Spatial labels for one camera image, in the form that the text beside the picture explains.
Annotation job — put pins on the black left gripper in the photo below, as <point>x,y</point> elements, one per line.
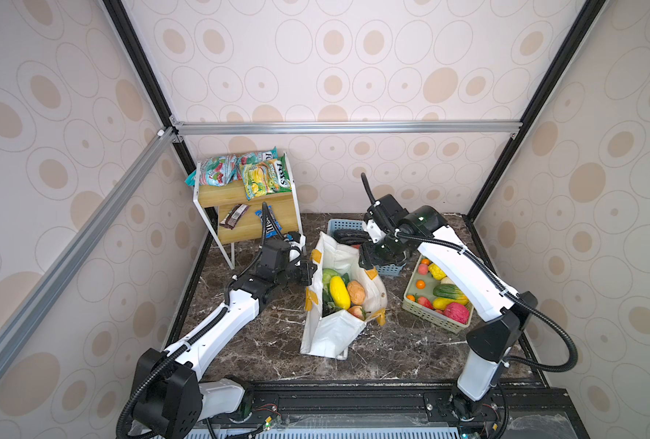
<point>305,274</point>

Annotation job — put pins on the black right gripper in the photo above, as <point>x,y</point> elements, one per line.
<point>367,259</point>

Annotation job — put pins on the green plastic basket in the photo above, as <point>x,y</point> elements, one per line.
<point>432,295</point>

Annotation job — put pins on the yellow mango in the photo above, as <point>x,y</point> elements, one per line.
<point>339,293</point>

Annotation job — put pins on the tan wrinkled potato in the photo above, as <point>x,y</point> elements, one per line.
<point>357,293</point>

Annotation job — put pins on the white grocery bag yellow handles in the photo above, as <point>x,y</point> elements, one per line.
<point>329,330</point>

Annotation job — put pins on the green cabbage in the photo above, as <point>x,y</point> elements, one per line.
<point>327,275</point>

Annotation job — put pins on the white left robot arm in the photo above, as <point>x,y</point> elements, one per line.
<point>168,397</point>

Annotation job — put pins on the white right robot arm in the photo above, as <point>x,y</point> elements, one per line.
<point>504,312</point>

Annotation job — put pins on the green mint snack bag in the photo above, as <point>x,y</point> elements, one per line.
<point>278,166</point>

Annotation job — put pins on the yellow candy snack bag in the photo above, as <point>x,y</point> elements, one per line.
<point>259,180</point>

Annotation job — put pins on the green gummy snack bag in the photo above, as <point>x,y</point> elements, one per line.
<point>216,171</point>

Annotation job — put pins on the blue candy packet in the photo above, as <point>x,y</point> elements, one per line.
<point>269,225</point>

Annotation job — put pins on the dark eggplant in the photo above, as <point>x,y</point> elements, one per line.
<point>350,237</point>

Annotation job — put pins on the brown chocolate bar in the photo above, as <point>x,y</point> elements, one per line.
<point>232,218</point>

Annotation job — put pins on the blue plastic basket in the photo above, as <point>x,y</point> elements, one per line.
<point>391,270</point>

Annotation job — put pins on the white wooden two-tier shelf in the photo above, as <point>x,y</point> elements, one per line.
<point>245,197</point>

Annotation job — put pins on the red strawberry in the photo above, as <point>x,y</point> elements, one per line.
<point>424,302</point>

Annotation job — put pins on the small yellow lemon fruit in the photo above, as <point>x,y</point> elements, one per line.
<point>441,303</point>

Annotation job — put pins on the pink peach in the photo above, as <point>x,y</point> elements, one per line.
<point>457,312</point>

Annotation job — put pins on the horizontal aluminium rail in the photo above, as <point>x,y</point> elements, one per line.
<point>347,128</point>

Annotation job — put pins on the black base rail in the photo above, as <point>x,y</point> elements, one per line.
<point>397,410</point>

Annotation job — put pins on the left diagonal aluminium rail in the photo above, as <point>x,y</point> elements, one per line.
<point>28,316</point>

